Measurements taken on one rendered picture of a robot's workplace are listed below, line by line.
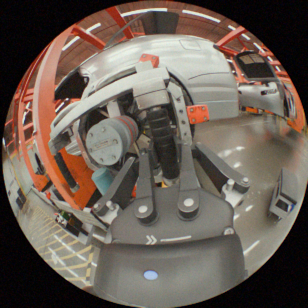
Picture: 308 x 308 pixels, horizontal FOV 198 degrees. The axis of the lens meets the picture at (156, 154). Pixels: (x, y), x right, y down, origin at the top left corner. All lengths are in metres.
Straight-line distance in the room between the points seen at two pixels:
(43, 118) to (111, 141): 0.52
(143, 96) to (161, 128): 0.06
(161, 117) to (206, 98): 0.68
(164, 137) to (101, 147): 0.19
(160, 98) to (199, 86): 0.67
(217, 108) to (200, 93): 0.18
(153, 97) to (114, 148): 0.18
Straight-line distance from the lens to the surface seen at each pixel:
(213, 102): 0.85
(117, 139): 0.27
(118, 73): 0.23
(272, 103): 2.51
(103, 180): 0.42
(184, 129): 0.40
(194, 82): 0.81
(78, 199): 0.70
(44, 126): 0.67
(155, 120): 0.16
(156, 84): 0.17
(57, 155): 0.37
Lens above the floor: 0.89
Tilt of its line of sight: 24 degrees down
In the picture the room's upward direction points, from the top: 16 degrees counter-clockwise
